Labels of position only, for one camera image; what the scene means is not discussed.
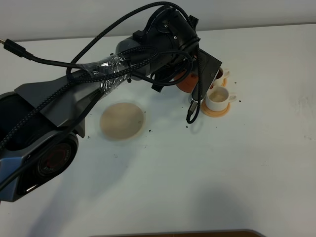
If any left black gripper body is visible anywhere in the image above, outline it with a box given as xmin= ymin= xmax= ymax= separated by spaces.
xmin=145 ymin=7 xmax=222 ymax=101

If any brown clay teapot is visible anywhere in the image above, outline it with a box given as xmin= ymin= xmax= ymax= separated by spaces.
xmin=173 ymin=68 xmax=198 ymax=93

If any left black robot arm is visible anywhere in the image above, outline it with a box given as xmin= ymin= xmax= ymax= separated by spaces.
xmin=0 ymin=2 xmax=222 ymax=202

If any round beige teapot coaster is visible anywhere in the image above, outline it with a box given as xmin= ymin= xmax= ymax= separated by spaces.
xmin=99 ymin=102 xmax=146 ymax=141

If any far white teacup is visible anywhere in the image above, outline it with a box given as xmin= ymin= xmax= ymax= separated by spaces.
xmin=213 ymin=68 xmax=230 ymax=83

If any white teacup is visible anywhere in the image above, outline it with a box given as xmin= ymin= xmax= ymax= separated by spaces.
xmin=213 ymin=68 xmax=230 ymax=83
xmin=205 ymin=86 xmax=237 ymax=112

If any far orange cup coaster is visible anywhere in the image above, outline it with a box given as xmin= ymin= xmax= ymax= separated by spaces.
xmin=213 ymin=78 xmax=227 ymax=87

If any orange cup coaster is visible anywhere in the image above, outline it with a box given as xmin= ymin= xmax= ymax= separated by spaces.
xmin=201 ymin=100 xmax=231 ymax=118
xmin=213 ymin=78 xmax=227 ymax=87

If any near white teacup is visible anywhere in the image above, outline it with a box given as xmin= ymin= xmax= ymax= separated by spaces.
xmin=205 ymin=86 xmax=237 ymax=112

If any near orange cup coaster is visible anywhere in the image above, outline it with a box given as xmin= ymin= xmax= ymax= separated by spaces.
xmin=201 ymin=100 xmax=231 ymax=118

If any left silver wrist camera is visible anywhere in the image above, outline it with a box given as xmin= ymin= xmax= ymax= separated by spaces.
xmin=188 ymin=95 xmax=198 ymax=104

